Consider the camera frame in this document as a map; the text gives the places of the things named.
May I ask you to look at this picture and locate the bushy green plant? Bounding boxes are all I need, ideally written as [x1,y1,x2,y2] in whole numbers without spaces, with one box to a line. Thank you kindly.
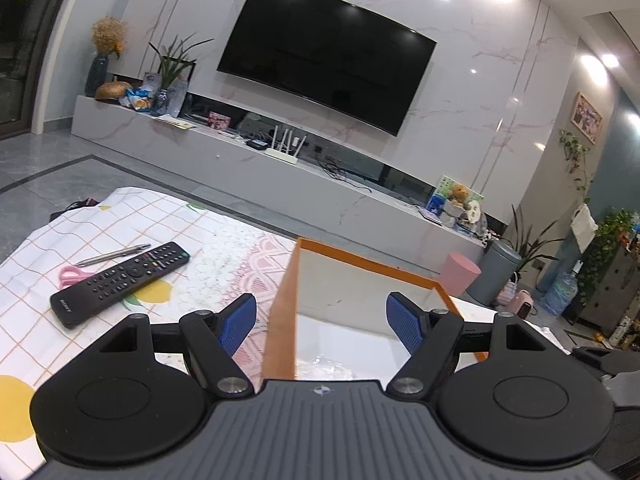
[582,207,636,306]

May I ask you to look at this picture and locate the silver pen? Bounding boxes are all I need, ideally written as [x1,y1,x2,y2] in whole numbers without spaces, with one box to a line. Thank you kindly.
[75,243,152,267]

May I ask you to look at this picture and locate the grey trash can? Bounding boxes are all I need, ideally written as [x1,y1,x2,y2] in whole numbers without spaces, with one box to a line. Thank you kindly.
[467,240,523,307]

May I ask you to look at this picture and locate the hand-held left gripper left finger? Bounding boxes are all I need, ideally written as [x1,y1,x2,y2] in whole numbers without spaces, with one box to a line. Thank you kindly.
[97,294,257,398]

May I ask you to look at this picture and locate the snack bags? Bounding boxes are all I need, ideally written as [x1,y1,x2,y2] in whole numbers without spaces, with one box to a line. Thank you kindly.
[118,72,163,113]

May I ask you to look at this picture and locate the tall-leaf floor plant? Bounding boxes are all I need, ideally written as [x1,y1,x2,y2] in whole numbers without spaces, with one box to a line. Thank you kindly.
[505,204,561,286]

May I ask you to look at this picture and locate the dark grey drawer cabinet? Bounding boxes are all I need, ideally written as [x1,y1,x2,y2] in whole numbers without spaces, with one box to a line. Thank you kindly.
[572,245,640,336]

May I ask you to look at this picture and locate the blue water bottle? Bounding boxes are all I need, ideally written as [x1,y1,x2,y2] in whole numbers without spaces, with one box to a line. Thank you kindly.
[542,260,583,317]

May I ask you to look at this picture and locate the pink woven basket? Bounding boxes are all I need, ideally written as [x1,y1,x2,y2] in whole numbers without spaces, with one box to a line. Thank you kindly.
[496,272,521,308]

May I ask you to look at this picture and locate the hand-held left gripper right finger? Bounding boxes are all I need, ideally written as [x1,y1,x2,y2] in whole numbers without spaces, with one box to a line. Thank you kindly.
[386,291,548,401]

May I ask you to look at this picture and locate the white hanging bag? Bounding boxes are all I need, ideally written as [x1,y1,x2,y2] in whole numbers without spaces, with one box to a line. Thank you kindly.
[570,203,599,254]

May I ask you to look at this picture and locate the brown teddy bear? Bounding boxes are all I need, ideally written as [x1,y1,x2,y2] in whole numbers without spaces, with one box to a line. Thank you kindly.
[446,185,471,211]

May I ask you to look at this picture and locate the blue vase with dried flowers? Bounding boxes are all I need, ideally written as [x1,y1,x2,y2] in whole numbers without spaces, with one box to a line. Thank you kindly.
[85,15,128,98]

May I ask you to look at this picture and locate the white marble TV cabinet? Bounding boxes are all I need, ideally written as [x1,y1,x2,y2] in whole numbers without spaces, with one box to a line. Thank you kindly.
[70,92,490,286]

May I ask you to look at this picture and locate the pink space heater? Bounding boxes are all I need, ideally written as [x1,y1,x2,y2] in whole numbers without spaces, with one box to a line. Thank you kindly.
[512,290,537,320]

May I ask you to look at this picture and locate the white router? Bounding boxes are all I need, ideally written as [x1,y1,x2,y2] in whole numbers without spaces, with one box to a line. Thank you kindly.
[264,127,307,165]

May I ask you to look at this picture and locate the glass sliding door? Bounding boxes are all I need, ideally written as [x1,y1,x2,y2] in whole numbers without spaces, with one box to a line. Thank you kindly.
[0,0,83,141]

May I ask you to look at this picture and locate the green printed board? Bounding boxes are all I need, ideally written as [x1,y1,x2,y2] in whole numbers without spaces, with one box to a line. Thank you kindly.
[434,175,485,211]

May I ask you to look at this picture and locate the framed wall picture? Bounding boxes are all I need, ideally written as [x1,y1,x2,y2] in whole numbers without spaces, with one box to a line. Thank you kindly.
[571,91,603,146]

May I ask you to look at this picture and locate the pink round bin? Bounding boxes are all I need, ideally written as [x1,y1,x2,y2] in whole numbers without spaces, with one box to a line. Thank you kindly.
[439,251,482,301]

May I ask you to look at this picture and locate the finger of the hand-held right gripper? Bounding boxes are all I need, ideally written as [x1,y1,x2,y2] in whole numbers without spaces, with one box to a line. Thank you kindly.
[570,346,640,411]

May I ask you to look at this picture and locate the hanging vine plant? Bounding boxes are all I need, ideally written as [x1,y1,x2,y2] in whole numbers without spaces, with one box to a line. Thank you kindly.
[557,129,596,206]

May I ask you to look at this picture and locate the orange box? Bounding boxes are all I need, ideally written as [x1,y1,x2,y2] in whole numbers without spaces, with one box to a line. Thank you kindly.
[262,236,488,383]

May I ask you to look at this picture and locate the black cables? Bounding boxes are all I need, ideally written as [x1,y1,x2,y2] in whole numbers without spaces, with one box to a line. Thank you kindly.
[315,152,373,193]

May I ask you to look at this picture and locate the black curved television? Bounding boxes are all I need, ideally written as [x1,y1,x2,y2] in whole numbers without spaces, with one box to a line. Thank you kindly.
[216,0,438,137]

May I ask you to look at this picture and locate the black remote control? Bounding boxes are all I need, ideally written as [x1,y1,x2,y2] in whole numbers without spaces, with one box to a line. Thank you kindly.
[50,241,191,330]

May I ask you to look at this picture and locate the pink scissors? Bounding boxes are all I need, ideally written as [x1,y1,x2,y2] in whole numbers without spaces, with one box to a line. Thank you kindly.
[59,266,101,288]

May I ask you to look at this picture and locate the golden round ornament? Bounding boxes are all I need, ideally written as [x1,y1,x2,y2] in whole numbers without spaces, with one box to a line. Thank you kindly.
[95,76,135,102]

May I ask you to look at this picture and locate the long-leaf plant in glass vase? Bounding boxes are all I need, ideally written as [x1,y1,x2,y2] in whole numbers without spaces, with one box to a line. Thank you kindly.
[148,34,215,117]

